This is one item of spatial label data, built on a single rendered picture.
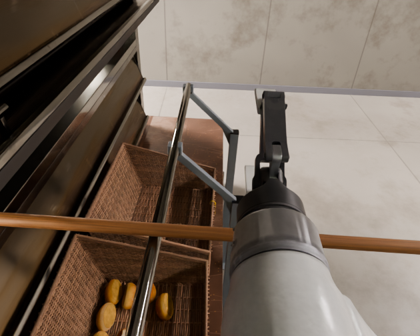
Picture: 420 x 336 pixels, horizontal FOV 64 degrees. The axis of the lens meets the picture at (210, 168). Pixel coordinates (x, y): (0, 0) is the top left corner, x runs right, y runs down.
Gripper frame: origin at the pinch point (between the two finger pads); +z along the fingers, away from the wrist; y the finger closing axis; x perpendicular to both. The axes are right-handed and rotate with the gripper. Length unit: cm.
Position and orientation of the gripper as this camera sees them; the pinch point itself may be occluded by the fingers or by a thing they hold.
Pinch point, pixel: (259, 135)
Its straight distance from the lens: 52.1
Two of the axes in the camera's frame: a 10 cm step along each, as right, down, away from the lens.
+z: 0.5, -5.9, 8.1
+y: -0.4, 8.1, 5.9
